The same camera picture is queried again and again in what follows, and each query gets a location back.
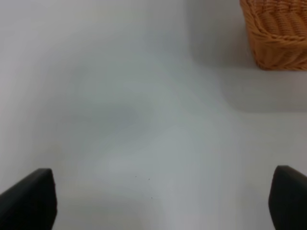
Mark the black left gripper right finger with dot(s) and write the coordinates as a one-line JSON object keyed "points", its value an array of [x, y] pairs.
{"points": [[288, 199]]}

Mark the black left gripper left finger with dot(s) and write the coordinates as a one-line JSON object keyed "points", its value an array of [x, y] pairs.
{"points": [[31, 204]]}

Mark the orange wicker basket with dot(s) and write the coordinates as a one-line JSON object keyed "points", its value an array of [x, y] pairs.
{"points": [[277, 33]]}

